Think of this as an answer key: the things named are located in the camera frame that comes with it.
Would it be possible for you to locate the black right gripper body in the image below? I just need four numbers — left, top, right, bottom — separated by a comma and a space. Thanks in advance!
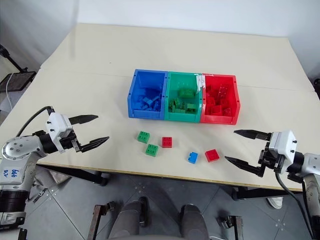
258, 147, 285, 173

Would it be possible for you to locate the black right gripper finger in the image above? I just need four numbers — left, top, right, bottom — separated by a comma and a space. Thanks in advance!
233, 129, 272, 142
224, 155, 267, 178

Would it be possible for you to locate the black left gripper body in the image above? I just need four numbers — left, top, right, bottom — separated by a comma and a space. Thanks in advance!
59, 128, 84, 153

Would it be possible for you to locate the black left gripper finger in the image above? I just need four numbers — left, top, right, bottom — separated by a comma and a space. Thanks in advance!
73, 136, 110, 154
68, 114, 99, 125

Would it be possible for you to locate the white shoe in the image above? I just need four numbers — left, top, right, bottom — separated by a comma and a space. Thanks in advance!
265, 196, 284, 210

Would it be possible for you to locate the grey fabric bag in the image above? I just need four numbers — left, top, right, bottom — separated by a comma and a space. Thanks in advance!
26, 171, 71, 204

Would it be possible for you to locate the red plastic bin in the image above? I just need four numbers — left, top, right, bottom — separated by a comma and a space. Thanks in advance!
199, 72, 242, 125

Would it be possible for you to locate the long red toy brick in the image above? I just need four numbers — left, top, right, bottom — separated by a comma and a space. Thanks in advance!
218, 84, 230, 101

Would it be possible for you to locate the blue toy brick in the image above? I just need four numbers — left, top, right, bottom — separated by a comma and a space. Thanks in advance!
143, 96, 158, 108
134, 95, 145, 111
187, 151, 199, 165

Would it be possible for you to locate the blue plastic bin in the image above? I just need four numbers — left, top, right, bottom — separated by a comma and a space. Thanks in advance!
127, 68, 169, 121

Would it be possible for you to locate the torn white bin label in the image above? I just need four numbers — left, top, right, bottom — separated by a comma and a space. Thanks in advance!
195, 73, 206, 94

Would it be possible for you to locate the dark rounded grey shape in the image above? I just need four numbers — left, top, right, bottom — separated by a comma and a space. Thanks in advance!
179, 203, 209, 240
108, 196, 149, 240

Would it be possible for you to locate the large green toy brick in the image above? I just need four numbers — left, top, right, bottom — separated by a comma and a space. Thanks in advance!
177, 87, 197, 99

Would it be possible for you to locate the black tripod stand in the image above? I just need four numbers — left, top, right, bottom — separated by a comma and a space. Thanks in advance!
0, 44, 29, 74

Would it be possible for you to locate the green plastic bin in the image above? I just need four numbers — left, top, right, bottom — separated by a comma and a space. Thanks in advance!
163, 70, 205, 124

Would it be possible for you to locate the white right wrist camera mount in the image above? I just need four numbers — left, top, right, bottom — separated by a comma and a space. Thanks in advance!
268, 129, 299, 174

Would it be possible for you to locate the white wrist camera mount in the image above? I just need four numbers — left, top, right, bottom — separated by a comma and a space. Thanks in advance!
46, 112, 74, 152
268, 129, 299, 174

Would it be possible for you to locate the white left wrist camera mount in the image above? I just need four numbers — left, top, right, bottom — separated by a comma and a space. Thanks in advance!
46, 112, 74, 152

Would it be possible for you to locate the black table frame bar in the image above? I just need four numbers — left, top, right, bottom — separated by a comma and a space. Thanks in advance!
36, 164, 111, 187
231, 185, 305, 201

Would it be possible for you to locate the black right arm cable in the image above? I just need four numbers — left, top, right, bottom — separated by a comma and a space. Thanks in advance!
274, 170, 316, 239

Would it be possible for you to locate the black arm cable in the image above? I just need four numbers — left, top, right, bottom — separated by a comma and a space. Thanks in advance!
15, 105, 56, 138
274, 170, 316, 239

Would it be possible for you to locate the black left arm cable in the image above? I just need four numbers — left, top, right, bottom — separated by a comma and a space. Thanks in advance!
15, 105, 56, 138

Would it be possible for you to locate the rusty metal bracket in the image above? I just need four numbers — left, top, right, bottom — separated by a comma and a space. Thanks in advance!
216, 215, 245, 240
86, 200, 116, 240

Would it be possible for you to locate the thin white cable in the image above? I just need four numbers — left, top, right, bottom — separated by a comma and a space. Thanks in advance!
4, 73, 14, 111

